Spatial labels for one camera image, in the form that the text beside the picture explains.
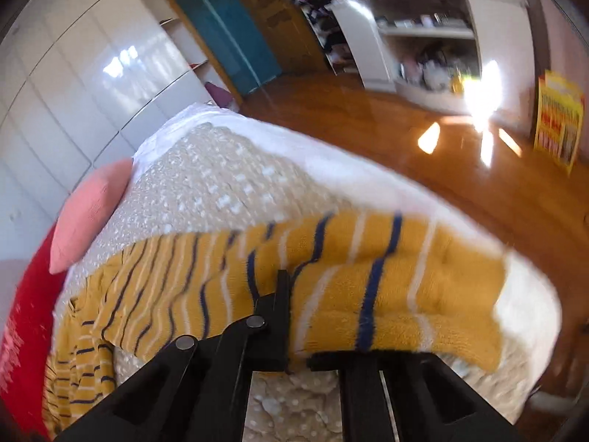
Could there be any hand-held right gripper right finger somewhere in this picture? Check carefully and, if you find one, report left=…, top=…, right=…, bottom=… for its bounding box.
left=307, top=350, right=525, bottom=442

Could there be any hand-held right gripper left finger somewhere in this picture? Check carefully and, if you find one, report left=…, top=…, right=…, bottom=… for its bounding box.
left=55, top=269, right=293, bottom=442

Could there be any yellow striped small sweater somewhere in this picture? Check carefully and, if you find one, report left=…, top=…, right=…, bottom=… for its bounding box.
left=41, top=209, right=507, bottom=440

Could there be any pile of colourful clothes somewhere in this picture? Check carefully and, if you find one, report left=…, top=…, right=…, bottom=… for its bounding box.
left=290, top=0, right=355, bottom=74

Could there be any beige heart-print quilt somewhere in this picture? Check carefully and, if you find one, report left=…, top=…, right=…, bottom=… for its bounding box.
left=41, top=122, right=544, bottom=442

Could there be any pale fleece blanket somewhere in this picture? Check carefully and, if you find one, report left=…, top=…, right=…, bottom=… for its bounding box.
left=131, top=104, right=564, bottom=424

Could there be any pink pillow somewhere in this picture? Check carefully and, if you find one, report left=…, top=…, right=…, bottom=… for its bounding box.
left=48, top=157, right=135, bottom=276

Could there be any maroon cloth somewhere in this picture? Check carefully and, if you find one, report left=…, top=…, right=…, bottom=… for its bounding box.
left=205, top=82, right=240, bottom=106

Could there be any red velvet pillow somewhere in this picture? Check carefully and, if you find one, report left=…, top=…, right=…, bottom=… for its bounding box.
left=0, top=228, right=70, bottom=440

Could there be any wooden door with teal glass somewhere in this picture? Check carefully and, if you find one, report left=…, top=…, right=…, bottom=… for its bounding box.
left=156, top=0, right=329, bottom=106

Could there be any white glossy wardrobe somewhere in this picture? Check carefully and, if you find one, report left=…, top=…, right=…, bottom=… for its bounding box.
left=0, top=0, right=217, bottom=286

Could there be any yellow printed poster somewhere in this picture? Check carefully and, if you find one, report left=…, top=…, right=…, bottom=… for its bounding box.
left=534, top=70, right=585, bottom=176

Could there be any white shelf unit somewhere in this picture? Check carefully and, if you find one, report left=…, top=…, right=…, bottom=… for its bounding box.
left=331, top=0, right=537, bottom=118

